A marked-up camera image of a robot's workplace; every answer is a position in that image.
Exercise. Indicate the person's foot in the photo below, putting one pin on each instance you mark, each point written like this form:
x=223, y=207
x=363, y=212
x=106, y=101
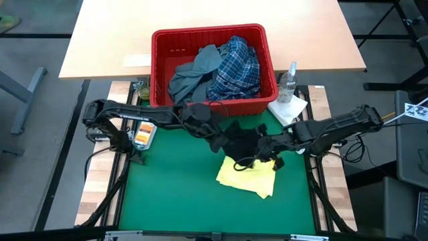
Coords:
x=8, y=21

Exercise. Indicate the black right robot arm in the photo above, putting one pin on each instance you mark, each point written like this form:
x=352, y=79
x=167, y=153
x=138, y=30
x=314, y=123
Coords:
x=341, y=129

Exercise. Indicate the white tote bag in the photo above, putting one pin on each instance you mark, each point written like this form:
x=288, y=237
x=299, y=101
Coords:
x=287, y=108

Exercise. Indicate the blue plaid shirt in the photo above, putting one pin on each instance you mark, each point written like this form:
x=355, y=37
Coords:
x=239, y=67

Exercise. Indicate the grey-blue garment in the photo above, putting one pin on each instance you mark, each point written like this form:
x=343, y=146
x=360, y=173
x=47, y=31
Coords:
x=190, y=80

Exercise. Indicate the white rectangular label plate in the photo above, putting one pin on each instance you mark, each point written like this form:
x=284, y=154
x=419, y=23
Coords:
x=137, y=61

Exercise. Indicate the light wooden table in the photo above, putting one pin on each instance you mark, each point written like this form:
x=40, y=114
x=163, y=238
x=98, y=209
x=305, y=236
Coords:
x=110, y=33

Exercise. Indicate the orange-labelled clear plastic package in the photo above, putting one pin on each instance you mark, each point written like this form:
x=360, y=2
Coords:
x=144, y=135

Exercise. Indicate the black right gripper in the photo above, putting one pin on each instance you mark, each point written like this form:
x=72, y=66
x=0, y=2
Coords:
x=282, y=142

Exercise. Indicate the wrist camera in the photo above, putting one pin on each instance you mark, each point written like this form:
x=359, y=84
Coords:
x=265, y=153
x=200, y=110

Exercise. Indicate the small potted plant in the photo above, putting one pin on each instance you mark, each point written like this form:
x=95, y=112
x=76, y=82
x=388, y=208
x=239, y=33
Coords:
x=144, y=92

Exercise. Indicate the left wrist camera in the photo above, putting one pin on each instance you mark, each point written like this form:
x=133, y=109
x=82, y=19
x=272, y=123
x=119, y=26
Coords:
x=200, y=110

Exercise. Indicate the black cloth garment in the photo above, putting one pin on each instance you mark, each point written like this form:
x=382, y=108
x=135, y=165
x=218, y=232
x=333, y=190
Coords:
x=242, y=140

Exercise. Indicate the yellow power plug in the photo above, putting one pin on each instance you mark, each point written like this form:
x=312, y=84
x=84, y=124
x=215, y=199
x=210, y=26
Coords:
x=388, y=116

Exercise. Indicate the grey metal table leg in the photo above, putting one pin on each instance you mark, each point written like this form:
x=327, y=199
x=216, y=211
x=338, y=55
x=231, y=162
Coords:
x=30, y=87

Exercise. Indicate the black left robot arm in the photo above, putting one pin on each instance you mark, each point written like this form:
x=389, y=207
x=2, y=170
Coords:
x=133, y=114

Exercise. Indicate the black metal desk base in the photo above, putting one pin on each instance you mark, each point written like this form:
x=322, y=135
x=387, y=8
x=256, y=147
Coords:
x=381, y=86

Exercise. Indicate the black aluminium table frame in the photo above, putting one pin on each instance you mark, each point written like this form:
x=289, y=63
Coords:
x=303, y=89

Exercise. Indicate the grey plastic case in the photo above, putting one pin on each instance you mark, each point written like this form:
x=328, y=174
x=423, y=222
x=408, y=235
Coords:
x=411, y=150

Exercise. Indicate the clear plastic spray bottle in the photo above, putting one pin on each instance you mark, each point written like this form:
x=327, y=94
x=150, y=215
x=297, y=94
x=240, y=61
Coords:
x=286, y=88

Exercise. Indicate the black-and-white printed marker tag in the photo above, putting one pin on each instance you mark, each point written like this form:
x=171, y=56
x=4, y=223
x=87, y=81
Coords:
x=416, y=112

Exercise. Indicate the green table mat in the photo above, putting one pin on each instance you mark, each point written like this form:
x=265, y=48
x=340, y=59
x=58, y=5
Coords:
x=167, y=201

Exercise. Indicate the red plastic laundry bin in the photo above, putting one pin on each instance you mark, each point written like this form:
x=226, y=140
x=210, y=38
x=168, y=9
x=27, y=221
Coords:
x=214, y=108

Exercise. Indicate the yellow shirt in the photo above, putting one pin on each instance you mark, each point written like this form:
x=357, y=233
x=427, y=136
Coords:
x=247, y=180

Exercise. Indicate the black keyboard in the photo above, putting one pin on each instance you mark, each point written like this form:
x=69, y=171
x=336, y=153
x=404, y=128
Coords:
x=422, y=214

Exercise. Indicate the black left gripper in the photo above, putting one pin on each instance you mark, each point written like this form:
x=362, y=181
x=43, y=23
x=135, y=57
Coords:
x=207, y=129

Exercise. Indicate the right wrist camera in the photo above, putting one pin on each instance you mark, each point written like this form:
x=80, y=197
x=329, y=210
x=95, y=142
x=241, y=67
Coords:
x=265, y=153

